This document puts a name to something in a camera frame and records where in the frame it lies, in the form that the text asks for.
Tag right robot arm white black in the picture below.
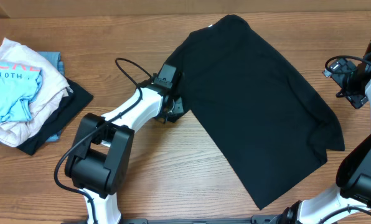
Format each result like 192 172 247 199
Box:
270 40 371 224

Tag beige folded garment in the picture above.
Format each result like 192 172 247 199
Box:
0 38 69 147

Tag black t-shirt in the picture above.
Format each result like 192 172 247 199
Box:
167 15 345 208

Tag light blue printed t-shirt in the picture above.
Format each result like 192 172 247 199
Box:
0 61 42 124

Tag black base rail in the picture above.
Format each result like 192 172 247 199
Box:
60 214 286 224

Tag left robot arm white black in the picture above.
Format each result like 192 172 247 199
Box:
58 78 183 223

